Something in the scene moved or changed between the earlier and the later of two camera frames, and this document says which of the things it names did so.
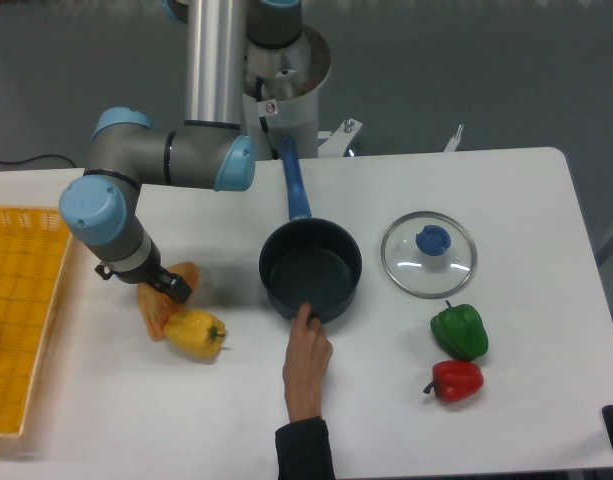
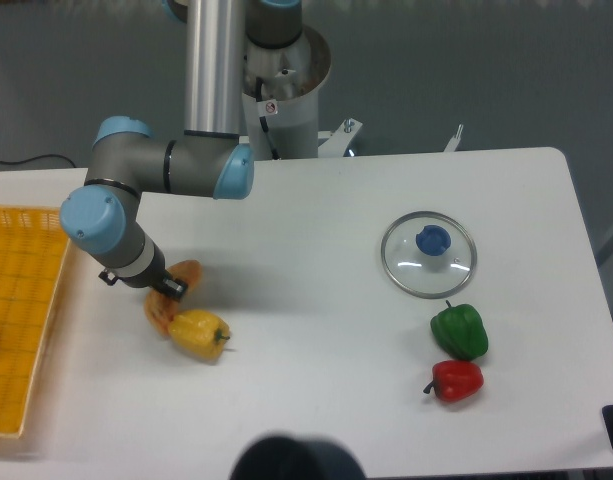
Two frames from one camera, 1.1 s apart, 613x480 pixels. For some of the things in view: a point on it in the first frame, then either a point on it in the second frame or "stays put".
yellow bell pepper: [195, 331] stays put
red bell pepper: [454, 381] stays put
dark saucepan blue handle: [308, 259] to [285, 457]
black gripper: [152, 271] stays put
